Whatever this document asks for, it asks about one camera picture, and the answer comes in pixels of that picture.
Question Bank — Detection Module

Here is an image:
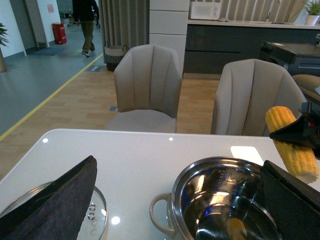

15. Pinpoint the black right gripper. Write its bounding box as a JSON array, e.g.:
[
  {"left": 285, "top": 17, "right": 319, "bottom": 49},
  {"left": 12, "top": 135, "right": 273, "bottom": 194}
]
[{"left": 269, "top": 101, "right": 320, "bottom": 158}]

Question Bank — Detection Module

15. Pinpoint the glass pot lid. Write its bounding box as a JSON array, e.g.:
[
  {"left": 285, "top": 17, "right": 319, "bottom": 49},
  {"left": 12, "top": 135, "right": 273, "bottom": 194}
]
[{"left": 0, "top": 181, "right": 108, "bottom": 240}]

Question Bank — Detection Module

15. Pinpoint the beige chair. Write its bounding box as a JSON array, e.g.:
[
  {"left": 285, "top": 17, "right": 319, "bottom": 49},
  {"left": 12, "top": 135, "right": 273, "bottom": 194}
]
[
  {"left": 211, "top": 59, "right": 307, "bottom": 137},
  {"left": 105, "top": 44, "right": 183, "bottom": 133}
]

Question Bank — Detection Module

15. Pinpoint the white electric cooking pot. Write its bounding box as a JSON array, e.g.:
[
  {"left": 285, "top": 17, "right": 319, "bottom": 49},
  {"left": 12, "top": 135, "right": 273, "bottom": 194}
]
[{"left": 149, "top": 156, "right": 282, "bottom": 240}]

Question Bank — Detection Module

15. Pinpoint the white pillar cabinet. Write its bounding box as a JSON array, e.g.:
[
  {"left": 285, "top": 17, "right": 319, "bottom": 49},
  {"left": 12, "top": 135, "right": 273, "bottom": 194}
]
[{"left": 149, "top": 0, "right": 190, "bottom": 72}]

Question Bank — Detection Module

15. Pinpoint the yellow corn cob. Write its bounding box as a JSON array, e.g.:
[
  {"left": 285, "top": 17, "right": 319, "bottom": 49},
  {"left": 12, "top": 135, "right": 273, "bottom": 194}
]
[{"left": 265, "top": 106, "right": 320, "bottom": 184}]

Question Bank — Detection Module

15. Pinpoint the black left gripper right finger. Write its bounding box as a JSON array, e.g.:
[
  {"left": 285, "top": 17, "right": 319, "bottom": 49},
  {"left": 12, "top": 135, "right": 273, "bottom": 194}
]
[{"left": 260, "top": 160, "right": 320, "bottom": 240}]

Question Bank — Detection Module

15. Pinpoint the tan fabric sofa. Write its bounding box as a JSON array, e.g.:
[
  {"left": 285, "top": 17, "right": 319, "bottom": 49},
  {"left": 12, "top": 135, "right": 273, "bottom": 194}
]
[{"left": 292, "top": 74, "right": 320, "bottom": 106}]

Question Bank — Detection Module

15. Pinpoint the walking person in black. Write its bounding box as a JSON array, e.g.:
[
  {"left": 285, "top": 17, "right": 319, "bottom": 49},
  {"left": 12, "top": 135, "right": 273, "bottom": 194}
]
[{"left": 72, "top": 0, "right": 100, "bottom": 57}]

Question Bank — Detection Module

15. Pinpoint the beige chair on right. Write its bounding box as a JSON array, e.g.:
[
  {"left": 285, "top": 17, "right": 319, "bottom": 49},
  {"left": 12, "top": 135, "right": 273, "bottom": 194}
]
[{"left": 211, "top": 59, "right": 307, "bottom": 137}]

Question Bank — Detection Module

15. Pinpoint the white microwave oven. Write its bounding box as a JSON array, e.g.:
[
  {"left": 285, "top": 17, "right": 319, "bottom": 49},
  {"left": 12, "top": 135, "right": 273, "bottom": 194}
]
[{"left": 189, "top": 1, "right": 222, "bottom": 20}]

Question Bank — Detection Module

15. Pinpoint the grey curtain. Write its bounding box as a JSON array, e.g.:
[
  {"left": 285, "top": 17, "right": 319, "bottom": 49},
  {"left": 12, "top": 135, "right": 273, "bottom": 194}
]
[{"left": 98, "top": 0, "right": 150, "bottom": 49}]

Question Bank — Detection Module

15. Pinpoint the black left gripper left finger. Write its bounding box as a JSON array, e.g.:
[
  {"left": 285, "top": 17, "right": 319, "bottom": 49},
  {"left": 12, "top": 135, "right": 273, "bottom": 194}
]
[{"left": 0, "top": 155, "right": 97, "bottom": 240}]

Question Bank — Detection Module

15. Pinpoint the black washing machine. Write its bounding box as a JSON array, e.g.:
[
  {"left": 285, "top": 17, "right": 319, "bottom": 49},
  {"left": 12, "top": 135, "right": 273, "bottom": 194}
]
[{"left": 259, "top": 42, "right": 320, "bottom": 77}]

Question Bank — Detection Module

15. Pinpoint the dark kitchen counter cabinet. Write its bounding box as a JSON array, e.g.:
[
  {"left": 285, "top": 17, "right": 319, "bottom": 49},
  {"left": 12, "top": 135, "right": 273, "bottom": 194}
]
[{"left": 183, "top": 20, "right": 320, "bottom": 74}]

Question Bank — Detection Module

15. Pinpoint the potted plant at left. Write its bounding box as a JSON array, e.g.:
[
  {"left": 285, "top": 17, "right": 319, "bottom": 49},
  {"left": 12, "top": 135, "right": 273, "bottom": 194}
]
[{"left": 0, "top": 22, "right": 10, "bottom": 73}]

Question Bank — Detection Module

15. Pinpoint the potted plant on counter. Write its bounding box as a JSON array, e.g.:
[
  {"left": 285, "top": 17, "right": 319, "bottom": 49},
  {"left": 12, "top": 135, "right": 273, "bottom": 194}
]
[{"left": 304, "top": 0, "right": 320, "bottom": 26}]

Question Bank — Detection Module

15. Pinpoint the red fire extinguisher box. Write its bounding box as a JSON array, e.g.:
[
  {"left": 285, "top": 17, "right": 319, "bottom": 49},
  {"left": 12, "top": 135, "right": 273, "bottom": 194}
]
[{"left": 52, "top": 23, "right": 67, "bottom": 45}]

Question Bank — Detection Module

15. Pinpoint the beige chair on left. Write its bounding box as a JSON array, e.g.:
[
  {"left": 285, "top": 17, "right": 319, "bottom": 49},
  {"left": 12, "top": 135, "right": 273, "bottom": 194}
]
[{"left": 105, "top": 44, "right": 183, "bottom": 133}]

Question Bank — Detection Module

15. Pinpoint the woven laundry basket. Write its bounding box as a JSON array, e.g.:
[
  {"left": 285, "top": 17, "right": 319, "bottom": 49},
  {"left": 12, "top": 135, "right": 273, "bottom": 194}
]
[{"left": 104, "top": 43, "right": 128, "bottom": 72}]

